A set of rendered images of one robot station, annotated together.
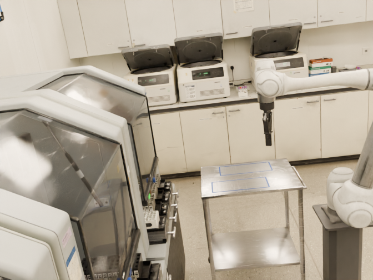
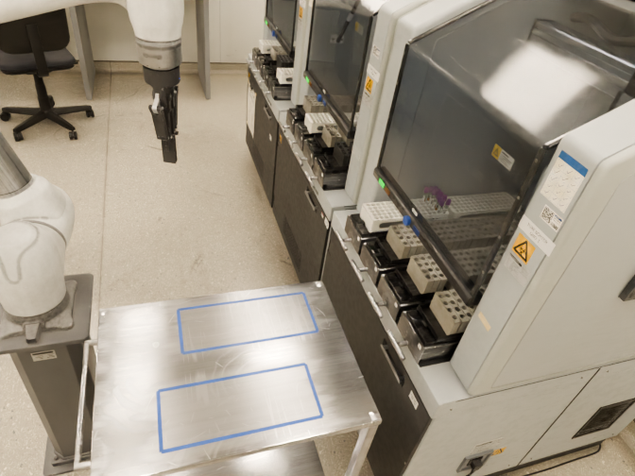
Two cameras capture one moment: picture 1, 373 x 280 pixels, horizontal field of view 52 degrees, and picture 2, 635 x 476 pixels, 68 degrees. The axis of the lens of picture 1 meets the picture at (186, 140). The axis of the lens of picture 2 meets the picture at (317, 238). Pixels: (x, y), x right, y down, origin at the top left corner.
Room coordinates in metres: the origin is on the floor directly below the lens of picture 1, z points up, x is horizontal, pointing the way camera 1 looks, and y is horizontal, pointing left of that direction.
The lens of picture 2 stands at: (2.91, -0.52, 1.77)
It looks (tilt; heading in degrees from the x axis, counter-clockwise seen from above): 39 degrees down; 153
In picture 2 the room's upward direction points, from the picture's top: 9 degrees clockwise
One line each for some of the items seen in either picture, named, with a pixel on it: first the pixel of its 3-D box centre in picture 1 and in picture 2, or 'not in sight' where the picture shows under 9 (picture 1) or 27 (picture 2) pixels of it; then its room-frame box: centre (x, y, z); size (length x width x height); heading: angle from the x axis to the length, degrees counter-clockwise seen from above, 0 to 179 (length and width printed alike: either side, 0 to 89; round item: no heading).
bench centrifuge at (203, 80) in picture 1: (201, 65); not in sight; (4.39, -0.28, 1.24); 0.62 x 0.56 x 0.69; 177
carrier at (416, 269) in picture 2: (154, 192); (420, 275); (2.12, 0.23, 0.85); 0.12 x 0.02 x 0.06; 175
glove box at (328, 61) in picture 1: (321, 61); not in sight; (4.45, -1.68, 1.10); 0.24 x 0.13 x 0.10; 85
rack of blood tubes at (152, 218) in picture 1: (131, 223); (403, 215); (1.83, 0.35, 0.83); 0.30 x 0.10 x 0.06; 86
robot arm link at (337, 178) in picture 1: (342, 188); (25, 263); (1.84, -0.80, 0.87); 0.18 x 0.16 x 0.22; 171
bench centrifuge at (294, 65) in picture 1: (276, 55); not in sight; (4.33, -1.13, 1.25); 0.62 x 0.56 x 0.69; 176
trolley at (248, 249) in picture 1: (252, 230); (229, 446); (2.25, -0.36, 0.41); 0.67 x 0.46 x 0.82; 86
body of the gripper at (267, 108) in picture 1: (267, 110); (163, 84); (1.87, -0.43, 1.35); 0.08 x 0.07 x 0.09; 154
